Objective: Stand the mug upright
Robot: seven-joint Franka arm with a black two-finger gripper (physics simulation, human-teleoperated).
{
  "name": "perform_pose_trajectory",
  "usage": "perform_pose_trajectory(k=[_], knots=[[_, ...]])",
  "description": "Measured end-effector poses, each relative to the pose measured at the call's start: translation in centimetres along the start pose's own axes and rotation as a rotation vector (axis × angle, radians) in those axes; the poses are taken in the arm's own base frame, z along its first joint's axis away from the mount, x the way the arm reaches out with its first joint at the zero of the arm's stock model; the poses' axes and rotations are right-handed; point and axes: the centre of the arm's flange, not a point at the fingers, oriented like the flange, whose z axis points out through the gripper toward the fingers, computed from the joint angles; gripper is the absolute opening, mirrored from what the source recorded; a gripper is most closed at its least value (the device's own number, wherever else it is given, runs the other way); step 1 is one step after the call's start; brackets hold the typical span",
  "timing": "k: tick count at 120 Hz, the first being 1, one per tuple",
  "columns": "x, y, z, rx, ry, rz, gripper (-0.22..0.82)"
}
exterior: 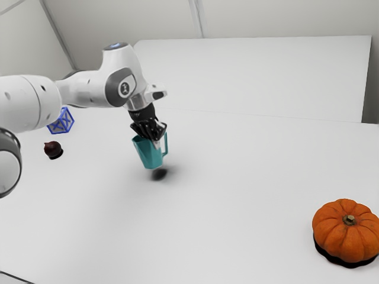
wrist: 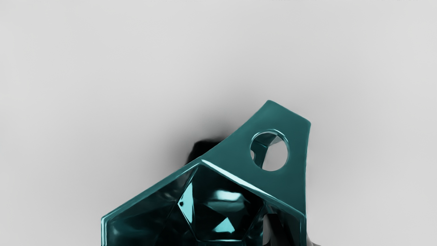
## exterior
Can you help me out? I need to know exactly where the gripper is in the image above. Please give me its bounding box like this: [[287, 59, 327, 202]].
[[127, 103, 168, 150]]

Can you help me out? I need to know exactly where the dark red round fruit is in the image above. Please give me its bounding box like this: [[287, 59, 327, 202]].
[[43, 141, 63, 158]]

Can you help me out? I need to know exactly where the blue wireframe cube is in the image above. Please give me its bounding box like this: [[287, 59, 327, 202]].
[[46, 106, 75, 135]]

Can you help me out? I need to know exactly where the teal faceted mug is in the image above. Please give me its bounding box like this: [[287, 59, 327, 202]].
[[131, 131, 169, 170]]

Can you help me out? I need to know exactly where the orange pumpkin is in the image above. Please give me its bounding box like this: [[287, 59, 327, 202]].
[[311, 198, 379, 263]]

